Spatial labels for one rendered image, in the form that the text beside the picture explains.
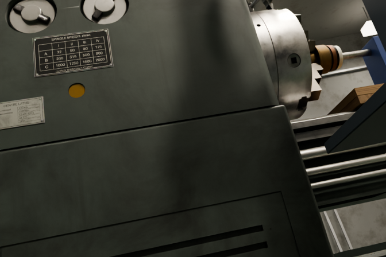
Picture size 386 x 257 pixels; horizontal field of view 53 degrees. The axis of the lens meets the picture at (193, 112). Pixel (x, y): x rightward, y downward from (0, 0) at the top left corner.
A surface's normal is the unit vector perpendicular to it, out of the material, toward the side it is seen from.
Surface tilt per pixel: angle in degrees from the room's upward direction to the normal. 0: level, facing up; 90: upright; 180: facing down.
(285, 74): 126
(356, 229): 90
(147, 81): 90
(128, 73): 90
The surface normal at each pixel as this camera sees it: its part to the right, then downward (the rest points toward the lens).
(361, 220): -0.01, -0.37
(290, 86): 0.20, 0.40
